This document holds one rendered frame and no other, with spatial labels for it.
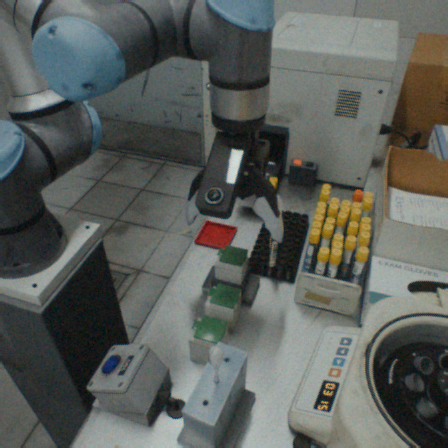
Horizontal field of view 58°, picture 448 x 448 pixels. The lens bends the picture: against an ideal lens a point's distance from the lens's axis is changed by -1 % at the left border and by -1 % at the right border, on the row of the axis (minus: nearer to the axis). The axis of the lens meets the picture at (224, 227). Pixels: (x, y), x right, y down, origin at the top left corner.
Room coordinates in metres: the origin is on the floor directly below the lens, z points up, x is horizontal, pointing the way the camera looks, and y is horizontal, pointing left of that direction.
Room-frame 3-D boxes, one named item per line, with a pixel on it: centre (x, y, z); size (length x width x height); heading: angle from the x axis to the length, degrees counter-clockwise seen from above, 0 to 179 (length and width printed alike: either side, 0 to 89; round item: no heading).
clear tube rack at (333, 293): (0.53, -0.20, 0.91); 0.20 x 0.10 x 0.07; 161
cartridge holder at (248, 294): (0.48, -0.01, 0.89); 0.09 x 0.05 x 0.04; 71
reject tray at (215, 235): (0.62, 0.02, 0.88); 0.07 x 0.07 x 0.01; 71
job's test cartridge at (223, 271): (0.48, -0.01, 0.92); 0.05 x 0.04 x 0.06; 71
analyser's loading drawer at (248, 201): (0.79, -0.08, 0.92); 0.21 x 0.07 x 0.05; 161
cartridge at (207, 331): (0.35, 0.02, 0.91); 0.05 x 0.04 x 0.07; 71
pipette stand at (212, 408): (0.25, 0.01, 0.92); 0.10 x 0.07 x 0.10; 156
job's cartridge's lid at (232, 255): (0.48, -0.01, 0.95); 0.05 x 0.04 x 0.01; 71
